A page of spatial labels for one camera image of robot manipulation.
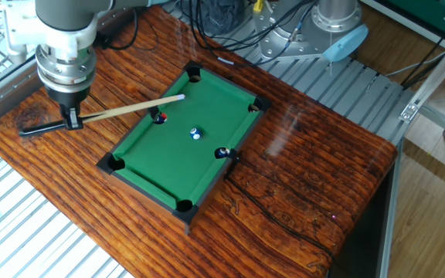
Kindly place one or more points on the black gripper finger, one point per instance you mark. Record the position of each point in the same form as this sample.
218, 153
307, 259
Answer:
76, 117
66, 117

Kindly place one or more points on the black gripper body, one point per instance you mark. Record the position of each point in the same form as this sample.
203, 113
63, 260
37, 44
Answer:
72, 98

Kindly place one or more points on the black and wood pool cue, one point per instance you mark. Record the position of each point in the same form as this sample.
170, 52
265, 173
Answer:
130, 109

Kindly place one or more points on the red and blue pool ball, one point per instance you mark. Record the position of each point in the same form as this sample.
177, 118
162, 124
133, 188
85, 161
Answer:
160, 117

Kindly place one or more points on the blue striped pool ball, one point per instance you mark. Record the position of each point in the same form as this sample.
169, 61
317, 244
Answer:
195, 133

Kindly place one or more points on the green mini pool table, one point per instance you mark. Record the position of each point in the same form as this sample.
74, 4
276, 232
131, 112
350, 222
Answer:
191, 162

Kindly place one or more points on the dark striped pool ball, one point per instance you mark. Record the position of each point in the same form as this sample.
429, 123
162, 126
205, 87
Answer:
221, 153

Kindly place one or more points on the dark grey cloth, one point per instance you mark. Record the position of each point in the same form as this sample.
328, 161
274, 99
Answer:
222, 13

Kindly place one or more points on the yellow connector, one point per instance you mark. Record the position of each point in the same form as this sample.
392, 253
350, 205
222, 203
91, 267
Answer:
258, 5

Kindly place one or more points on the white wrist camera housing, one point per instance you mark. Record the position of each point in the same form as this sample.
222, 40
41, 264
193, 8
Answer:
18, 27

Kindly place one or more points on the metal corner bracket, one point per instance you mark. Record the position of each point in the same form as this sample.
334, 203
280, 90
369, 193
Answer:
410, 112

